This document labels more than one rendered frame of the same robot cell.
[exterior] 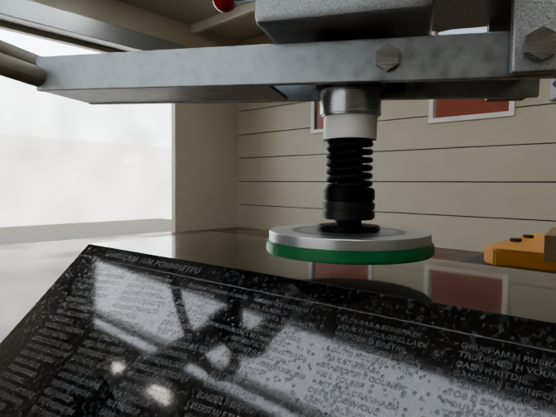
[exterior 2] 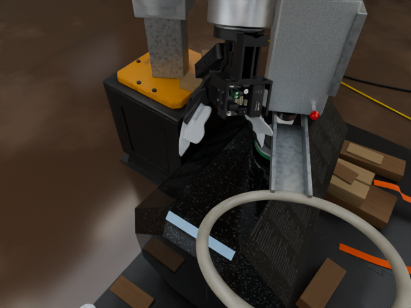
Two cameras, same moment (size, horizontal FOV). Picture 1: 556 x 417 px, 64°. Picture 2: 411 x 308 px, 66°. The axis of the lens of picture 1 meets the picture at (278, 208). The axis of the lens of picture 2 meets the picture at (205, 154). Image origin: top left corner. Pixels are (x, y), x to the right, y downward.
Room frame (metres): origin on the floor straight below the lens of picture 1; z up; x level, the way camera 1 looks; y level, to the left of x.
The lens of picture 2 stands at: (1.04, 0.84, 1.89)
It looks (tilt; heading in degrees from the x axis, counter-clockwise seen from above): 49 degrees down; 263
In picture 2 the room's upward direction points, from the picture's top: straight up
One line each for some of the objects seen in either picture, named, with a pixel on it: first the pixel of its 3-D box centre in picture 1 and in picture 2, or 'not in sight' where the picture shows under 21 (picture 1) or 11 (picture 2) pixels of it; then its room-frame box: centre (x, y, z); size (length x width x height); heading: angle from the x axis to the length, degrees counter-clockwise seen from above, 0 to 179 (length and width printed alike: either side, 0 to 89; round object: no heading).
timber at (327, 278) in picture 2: not in sight; (320, 287); (0.33, 0.32, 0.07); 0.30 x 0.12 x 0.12; 41
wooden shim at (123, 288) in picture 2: not in sight; (131, 294); (1.38, 0.22, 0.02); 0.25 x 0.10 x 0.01; 141
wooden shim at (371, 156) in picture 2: not in sight; (364, 153); (-0.32, -0.57, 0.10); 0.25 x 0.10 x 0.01; 140
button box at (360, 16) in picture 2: not in sight; (344, 52); (0.51, 0.00, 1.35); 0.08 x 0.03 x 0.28; 74
